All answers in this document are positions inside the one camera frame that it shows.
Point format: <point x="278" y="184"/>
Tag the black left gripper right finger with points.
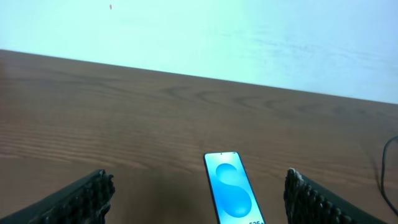
<point x="310" y="203"/>

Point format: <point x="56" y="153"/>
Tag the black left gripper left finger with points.
<point x="85" y="201"/>

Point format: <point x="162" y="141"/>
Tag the blue Galaxy smartphone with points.
<point x="233" y="197"/>

